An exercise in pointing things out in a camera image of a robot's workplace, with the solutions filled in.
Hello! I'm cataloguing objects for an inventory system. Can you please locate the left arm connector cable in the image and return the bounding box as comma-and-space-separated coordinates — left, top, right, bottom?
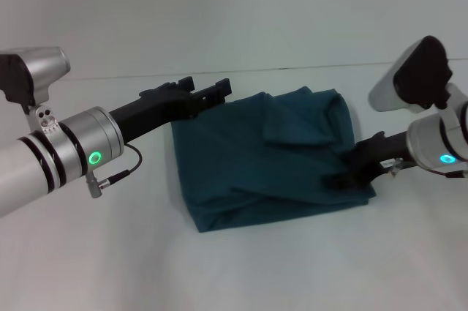
86, 142, 143, 199

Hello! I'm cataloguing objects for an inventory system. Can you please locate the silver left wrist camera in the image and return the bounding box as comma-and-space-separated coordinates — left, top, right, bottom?
0, 46, 71, 132

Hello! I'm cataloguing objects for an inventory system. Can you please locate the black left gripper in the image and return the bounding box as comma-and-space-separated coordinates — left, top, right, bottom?
109, 75, 234, 143

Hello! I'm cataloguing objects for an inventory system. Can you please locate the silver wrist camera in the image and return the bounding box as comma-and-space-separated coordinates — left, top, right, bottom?
0, 46, 71, 132
368, 35, 454, 113

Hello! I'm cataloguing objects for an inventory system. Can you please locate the teal t-shirt with FREE print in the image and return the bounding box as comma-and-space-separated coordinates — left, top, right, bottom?
170, 86, 377, 234

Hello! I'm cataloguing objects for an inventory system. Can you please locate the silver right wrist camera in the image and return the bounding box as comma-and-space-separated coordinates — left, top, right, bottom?
368, 35, 454, 113

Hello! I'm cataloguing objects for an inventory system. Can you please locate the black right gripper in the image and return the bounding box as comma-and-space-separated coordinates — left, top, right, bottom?
320, 131, 412, 192

